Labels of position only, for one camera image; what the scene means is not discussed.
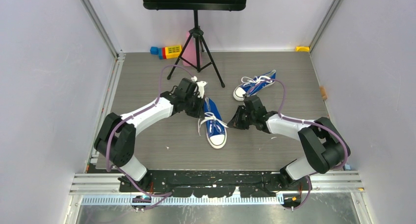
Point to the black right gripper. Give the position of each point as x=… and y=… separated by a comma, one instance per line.
x=236, y=122

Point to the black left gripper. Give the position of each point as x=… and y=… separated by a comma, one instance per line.
x=198, y=113

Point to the blue canvas sneaker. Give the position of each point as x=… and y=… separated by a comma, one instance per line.
x=217, y=142
x=239, y=94

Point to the white shoelace of sneaker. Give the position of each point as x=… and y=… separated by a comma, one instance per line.
x=214, y=124
x=258, y=82

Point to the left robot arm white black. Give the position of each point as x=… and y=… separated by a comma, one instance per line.
x=116, y=138

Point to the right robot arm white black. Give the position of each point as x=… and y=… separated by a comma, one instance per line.
x=322, y=144

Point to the pink block behind tripod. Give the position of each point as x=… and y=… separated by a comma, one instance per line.
x=190, y=53

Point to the colourful toy block phone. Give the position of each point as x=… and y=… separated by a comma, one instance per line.
x=168, y=52

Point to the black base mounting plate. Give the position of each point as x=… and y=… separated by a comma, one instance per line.
x=213, y=184

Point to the yellow corner piece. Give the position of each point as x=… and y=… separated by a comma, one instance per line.
x=302, y=49

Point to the black tripod music stand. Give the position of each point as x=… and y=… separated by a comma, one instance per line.
x=203, y=55

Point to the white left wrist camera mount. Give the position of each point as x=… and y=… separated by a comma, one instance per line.
x=200, y=87

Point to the small wooden block on wall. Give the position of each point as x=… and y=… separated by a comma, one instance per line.
x=323, y=93

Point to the aluminium frame rail front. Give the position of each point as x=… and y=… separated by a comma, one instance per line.
x=98, y=189

